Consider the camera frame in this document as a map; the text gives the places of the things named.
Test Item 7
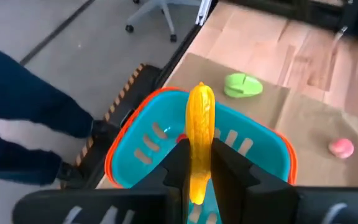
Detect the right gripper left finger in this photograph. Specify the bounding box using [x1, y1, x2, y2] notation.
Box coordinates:
[12, 138, 193, 224]

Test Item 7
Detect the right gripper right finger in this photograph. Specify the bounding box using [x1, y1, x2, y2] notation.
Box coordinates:
[210, 138, 358, 224]

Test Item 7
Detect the pink toy peach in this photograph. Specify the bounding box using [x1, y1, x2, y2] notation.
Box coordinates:
[328, 138, 356, 159]

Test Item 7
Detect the yellow toy corn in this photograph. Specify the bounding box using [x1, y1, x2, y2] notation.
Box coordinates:
[185, 82, 216, 206]

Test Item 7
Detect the light green sliced toy vegetable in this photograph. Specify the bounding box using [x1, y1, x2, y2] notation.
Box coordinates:
[223, 73, 264, 99]

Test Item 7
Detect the person's shoe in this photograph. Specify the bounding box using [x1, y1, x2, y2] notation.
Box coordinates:
[91, 119, 121, 147]
[56, 161, 85, 189]

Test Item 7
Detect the brown paper mat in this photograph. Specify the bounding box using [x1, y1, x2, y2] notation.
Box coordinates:
[163, 52, 358, 187]

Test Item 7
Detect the black mat with striped edges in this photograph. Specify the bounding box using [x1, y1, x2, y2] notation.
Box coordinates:
[59, 63, 163, 190]

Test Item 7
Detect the person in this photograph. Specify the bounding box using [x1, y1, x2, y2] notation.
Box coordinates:
[0, 40, 94, 187]

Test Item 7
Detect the grey office chair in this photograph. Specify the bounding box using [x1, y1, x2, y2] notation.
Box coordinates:
[125, 0, 202, 43]

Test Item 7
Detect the silver aluminium bar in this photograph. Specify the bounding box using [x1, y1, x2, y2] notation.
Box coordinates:
[196, 0, 213, 26]

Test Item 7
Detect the teal basket with orange handles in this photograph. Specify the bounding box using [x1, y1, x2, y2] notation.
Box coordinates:
[104, 86, 298, 224]

